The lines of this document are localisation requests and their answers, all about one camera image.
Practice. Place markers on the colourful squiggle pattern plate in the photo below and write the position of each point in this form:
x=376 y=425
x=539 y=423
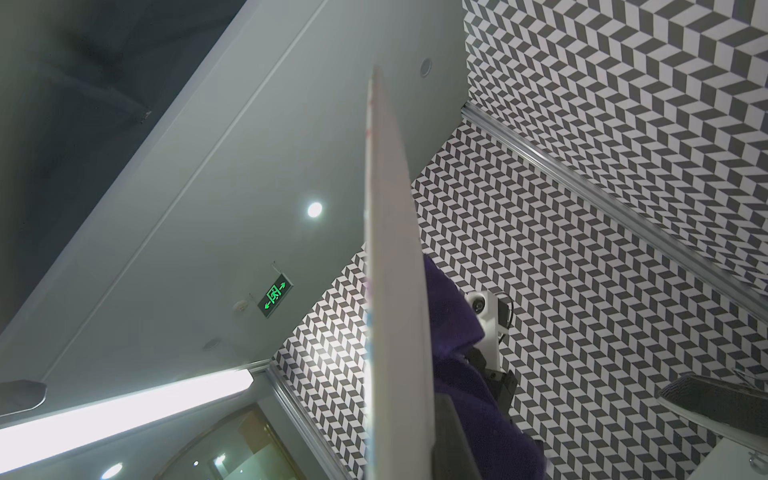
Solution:
x=398 y=388

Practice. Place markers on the green exit sign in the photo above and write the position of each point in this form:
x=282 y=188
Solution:
x=274 y=295

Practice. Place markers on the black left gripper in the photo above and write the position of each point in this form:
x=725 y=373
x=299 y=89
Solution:
x=502 y=385

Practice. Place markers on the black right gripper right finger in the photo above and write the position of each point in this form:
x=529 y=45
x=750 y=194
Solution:
x=735 y=412

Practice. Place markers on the long ceiling light strip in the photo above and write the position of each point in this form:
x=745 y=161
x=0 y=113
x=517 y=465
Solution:
x=45 y=437

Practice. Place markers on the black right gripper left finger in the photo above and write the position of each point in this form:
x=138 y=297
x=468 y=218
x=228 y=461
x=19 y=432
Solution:
x=20 y=396

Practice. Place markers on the purple microfibre cloth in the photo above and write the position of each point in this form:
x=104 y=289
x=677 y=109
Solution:
x=500 y=449

